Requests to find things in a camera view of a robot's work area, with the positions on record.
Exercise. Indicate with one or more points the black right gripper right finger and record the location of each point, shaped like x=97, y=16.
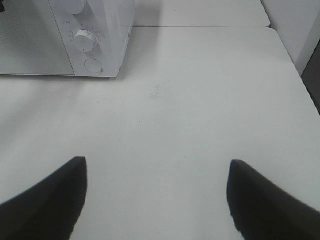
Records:
x=263, y=211

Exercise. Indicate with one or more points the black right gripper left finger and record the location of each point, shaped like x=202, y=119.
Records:
x=50, y=209

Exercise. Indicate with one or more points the round white door button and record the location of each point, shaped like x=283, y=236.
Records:
x=93, y=66

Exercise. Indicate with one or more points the white microwave door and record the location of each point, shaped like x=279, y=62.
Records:
x=30, y=41

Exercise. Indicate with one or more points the white microwave oven body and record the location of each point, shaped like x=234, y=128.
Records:
x=110, y=21

